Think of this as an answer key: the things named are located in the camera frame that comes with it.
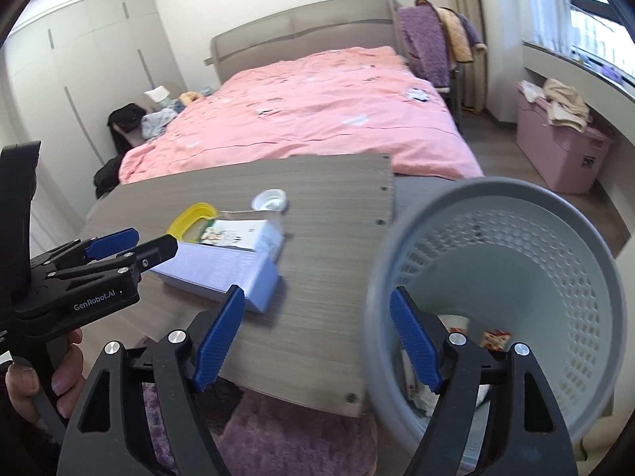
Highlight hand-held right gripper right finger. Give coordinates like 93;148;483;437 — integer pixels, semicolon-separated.
389;285;579;476

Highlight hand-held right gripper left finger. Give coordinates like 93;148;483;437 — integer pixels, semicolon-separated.
57;284;247;476

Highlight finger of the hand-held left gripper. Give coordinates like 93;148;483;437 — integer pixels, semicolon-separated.
47;234;179;283
30;227;140;266

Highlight white lined paper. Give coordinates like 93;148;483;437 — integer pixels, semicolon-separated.
403;352;492;416

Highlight lavender cardboard box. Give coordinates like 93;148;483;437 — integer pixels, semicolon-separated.
149;243;281;313

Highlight red and white snack wrapper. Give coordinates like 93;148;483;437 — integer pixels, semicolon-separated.
483;330;512;354

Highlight white and green box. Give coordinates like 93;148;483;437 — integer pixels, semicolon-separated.
198;211;287;261

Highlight grey perforated plastic basket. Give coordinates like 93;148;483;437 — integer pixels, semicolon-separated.
364;176;627;463

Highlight person's left hand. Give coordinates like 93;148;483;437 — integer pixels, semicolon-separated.
5;330;86;423

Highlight black cloth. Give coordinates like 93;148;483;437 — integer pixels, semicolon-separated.
94;155;125;199

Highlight black bag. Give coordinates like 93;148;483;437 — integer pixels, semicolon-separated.
108;104;148;136

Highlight blue white clothes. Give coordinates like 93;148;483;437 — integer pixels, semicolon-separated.
141;108;180;138

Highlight purple fluffy rug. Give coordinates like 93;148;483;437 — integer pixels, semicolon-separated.
143;382;379;476

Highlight white wardrobe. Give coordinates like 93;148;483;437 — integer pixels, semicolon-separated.
0;0;185;241

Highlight bed with pink blanket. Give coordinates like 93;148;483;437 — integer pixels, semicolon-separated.
119;46;485;185

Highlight pink storage box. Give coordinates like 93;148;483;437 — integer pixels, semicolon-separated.
516;82;614;195

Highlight dark chair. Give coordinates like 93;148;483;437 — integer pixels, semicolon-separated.
445;59;468;131

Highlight grey bed headboard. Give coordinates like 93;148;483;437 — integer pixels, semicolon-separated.
203;0;404;85

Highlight white pink cloth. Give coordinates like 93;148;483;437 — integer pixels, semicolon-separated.
518;82;547;106

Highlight beige cloth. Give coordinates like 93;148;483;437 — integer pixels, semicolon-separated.
542;78;594;132

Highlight purple quilted jacket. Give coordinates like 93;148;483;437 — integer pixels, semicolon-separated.
397;5;488;91

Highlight orange beige garment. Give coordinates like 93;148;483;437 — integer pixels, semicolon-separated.
416;0;473;66

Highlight grey window ledge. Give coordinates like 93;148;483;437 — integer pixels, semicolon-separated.
522;41;635;127

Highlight barred window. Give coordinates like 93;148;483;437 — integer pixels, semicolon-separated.
558;0;635;77

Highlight yellow plastic lid ring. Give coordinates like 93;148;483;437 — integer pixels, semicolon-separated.
167;202;219;239

